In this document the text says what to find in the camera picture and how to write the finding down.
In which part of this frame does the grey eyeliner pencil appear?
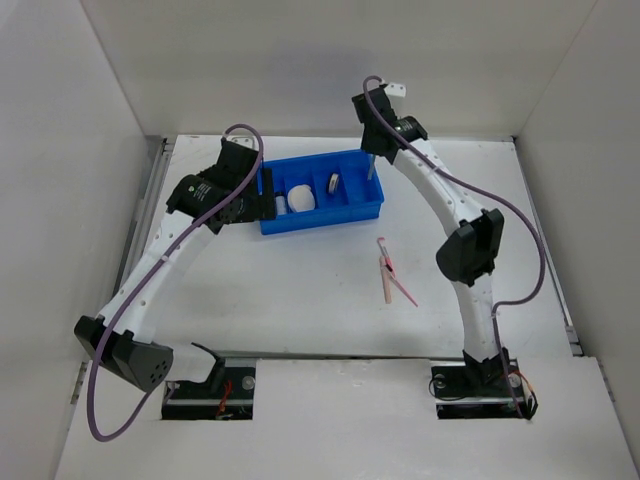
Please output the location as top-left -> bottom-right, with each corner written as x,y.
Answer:
367,154 -> 375,181

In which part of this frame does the small bottle black cap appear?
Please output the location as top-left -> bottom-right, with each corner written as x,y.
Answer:
275,195 -> 289,216

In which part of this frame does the round beige powder puff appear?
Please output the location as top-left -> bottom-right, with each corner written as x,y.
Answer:
287,184 -> 316,213

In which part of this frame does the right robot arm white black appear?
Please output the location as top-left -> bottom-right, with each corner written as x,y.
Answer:
352,86 -> 504,398

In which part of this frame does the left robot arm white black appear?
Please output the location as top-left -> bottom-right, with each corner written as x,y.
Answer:
74,139 -> 273,393

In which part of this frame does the blue plastic divided tray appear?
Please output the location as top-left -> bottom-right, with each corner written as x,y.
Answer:
260,150 -> 384,235

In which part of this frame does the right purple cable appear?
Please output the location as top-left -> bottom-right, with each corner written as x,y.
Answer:
362,74 -> 547,420

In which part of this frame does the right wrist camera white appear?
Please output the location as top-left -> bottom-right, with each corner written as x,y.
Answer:
384,83 -> 407,98

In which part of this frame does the aluminium rail left side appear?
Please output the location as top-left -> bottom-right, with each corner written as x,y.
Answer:
113,135 -> 177,295

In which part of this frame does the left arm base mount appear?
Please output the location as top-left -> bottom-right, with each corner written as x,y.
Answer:
161,357 -> 257,421

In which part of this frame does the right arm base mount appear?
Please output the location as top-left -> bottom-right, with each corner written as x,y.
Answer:
428,360 -> 539,421

